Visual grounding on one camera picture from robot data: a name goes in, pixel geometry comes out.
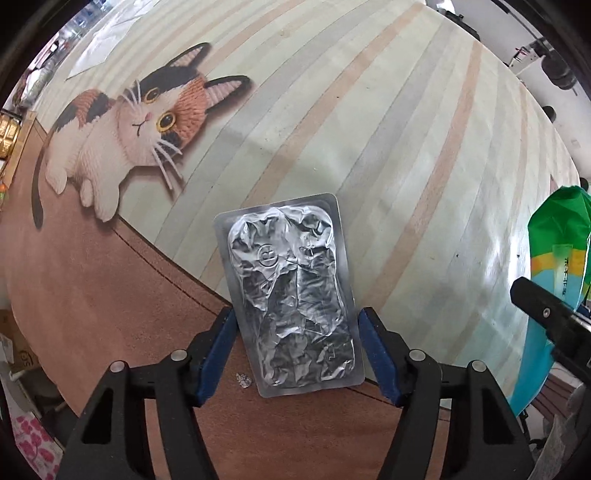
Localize pink flower paper bag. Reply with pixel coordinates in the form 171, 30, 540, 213
11, 412, 63, 480

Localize black barbell weight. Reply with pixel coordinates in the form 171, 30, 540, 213
541, 50, 577, 90

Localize stacked golden cookie boxes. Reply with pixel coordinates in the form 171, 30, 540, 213
0, 110, 23, 160

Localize cat pattern table cloth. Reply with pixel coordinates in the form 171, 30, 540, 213
1, 1, 590, 479

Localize silver foil blister pack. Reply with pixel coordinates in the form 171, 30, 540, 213
213, 193, 365, 398

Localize green blue snack bag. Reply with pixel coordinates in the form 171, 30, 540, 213
510, 186, 590, 414

